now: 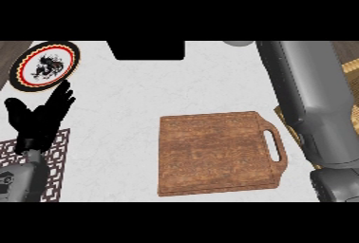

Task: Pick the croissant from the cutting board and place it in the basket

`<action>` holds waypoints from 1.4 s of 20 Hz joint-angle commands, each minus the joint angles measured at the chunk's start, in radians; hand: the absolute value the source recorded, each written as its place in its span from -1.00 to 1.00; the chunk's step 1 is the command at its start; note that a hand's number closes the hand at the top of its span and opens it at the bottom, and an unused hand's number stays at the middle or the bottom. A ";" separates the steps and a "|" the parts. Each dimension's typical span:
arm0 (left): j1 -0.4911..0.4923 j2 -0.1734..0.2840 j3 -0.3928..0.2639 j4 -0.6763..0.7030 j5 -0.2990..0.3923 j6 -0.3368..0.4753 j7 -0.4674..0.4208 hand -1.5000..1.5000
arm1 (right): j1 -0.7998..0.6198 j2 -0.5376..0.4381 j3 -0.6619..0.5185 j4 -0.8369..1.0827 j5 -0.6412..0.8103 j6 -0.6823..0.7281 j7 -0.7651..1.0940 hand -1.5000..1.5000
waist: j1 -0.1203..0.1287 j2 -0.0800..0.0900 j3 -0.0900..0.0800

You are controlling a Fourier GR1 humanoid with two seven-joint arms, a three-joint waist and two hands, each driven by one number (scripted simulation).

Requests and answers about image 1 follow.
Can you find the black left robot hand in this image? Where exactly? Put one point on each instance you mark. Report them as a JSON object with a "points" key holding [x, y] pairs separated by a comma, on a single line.
{"points": [[42, 121]]}

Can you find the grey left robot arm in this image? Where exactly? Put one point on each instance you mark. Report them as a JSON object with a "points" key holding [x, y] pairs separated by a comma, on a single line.
{"points": [[21, 180]]}

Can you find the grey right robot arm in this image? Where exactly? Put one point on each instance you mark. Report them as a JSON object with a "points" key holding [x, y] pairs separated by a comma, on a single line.
{"points": [[318, 104]]}

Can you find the brown wooden cutting board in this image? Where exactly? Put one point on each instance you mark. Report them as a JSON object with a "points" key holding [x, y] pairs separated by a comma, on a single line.
{"points": [[215, 152]]}

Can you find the yellow wicker basket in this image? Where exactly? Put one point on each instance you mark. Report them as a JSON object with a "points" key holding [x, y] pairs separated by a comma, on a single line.
{"points": [[352, 68]]}

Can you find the brown white patterned placemat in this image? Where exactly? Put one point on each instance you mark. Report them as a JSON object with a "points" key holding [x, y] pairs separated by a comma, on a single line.
{"points": [[58, 158]]}

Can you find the black rimmed dragon print plate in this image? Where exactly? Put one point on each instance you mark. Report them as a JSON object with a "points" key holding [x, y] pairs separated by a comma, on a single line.
{"points": [[45, 66]]}

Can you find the black appliance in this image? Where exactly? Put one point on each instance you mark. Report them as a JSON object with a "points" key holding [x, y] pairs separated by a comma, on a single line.
{"points": [[147, 50]]}

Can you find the pale grey rounded object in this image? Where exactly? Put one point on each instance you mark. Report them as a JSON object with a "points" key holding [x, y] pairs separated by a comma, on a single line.
{"points": [[240, 43]]}

